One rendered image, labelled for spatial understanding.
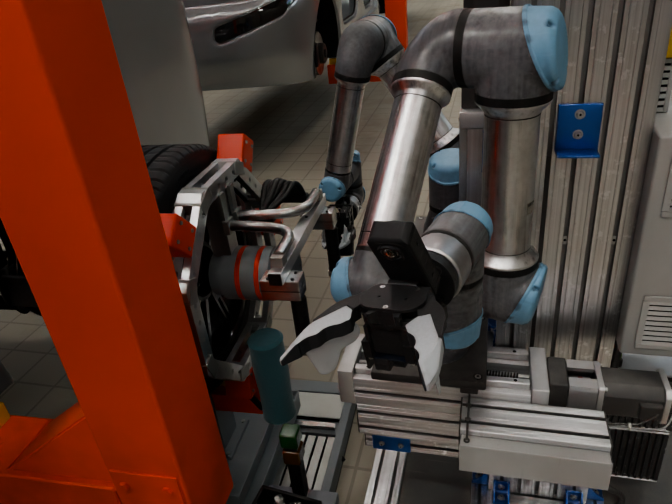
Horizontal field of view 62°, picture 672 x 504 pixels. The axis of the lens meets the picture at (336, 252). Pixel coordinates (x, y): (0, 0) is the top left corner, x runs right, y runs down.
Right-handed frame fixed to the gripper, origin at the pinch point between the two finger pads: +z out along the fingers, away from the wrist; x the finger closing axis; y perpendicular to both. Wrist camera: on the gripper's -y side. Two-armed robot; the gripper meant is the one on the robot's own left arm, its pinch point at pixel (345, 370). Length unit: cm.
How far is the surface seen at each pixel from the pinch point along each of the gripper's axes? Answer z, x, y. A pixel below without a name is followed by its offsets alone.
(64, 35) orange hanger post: -17, 43, -32
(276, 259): -49, 47, 17
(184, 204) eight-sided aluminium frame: -48, 68, 4
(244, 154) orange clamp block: -76, 72, 3
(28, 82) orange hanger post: -11, 44, -28
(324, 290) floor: -173, 132, 107
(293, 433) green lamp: -35, 44, 52
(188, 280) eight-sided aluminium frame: -37, 62, 17
